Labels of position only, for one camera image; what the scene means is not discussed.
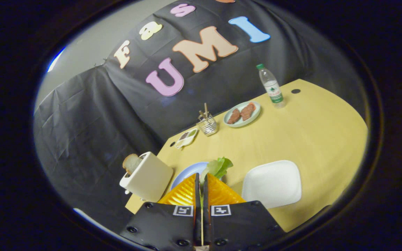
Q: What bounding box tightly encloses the clear water bottle green cap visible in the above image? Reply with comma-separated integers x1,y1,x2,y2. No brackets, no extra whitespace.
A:
256,63,286,109

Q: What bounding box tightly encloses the green lettuce leaf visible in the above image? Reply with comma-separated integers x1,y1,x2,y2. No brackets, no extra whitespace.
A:
200,157,233,182

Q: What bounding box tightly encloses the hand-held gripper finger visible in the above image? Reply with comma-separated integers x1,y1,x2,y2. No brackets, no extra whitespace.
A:
119,173,202,251
203,173,286,251

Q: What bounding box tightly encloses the brown bread slice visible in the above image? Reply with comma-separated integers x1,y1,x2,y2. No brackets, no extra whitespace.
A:
122,154,143,175

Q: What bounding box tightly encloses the white divided seasoning dish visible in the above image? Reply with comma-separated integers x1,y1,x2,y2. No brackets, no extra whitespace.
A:
174,128,199,150

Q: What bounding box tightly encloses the pale green plate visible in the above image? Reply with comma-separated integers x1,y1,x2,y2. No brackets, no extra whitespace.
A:
223,101,261,128

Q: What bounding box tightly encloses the black backdrop cloth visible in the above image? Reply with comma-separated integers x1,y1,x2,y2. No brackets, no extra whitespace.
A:
33,0,367,235

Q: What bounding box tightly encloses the clear wire utensil holder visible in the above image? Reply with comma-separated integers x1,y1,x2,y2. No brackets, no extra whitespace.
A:
197,114,219,136

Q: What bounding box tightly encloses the light blue round plate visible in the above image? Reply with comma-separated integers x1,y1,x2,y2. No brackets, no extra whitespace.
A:
170,162,228,190

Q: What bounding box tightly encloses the white toaster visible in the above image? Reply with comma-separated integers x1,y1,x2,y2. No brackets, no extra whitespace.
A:
119,151,174,203

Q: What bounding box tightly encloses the brown meat slice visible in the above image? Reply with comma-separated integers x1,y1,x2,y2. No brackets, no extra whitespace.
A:
226,108,241,125
240,103,256,121

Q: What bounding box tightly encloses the white square plate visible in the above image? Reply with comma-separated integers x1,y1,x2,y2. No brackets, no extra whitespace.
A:
241,160,302,209

